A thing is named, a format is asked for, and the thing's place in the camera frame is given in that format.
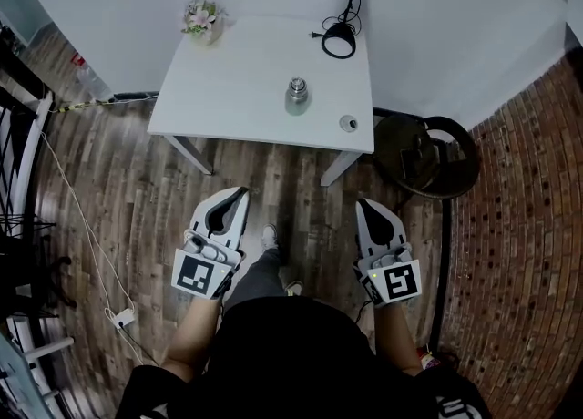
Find white rail frame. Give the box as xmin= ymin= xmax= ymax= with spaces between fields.
xmin=0 ymin=93 xmax=55 ymax=236

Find pink flower pot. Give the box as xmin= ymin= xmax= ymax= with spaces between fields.
xmin=180 ymin=0 xmax=229 ymax=47

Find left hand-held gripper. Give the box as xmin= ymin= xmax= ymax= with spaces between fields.
xmin=171 ymin=186 xmax=251 ymax=301

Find person's left forearm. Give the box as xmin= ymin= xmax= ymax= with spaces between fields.
xmin=161 ymin=296 xmax=224 ymax=384

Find white floor cable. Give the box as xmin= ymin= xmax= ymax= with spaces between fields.
xmin=39 ymin=131 xmax=137 ymax=314

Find steel thermos bottle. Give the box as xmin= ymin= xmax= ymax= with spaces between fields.
xmin=284 ymin=87 xmax=312 ymax=117

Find person's grey trousers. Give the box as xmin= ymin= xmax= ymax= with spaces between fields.
xmin=222 ymin=246 xmax=286 ymax=313

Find person's black shirt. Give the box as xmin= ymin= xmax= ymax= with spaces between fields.
xmin=116 ymin=296 xmax=493 ymax=419

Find black round chair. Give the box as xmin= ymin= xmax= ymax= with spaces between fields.
xmin=372 ymin=112 xmax=483 ymax=202

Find white table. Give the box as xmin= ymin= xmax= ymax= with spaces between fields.
xmin=146 ymin=14 xmax=376 ymax=189

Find yellow black striped cable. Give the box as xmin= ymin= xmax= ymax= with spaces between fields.
xmin=48 ymin=97 xmax=115 ymax=114

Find person's left shoe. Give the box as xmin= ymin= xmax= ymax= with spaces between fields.
xmin=261 ymin=223 xmax=280 ymax=252

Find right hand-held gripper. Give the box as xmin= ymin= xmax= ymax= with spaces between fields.
xmin=353 ymin=198 xmax=423 ymax=309

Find black floor edge strip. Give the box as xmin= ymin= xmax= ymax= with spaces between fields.
xmin=429 ymin=198 xmax=455 ymax=357

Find black lamp power cable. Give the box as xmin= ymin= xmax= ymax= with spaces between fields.
xmin=309 ymin=0 xmax=365 ymax=52

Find person's right forearm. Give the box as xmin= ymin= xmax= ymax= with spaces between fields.
xmin=373 ymin=301 xmax=424 ymax=377

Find black metal rack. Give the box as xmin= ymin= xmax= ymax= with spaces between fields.
xmin=0 ymin=20 xmax=74 ymax=322

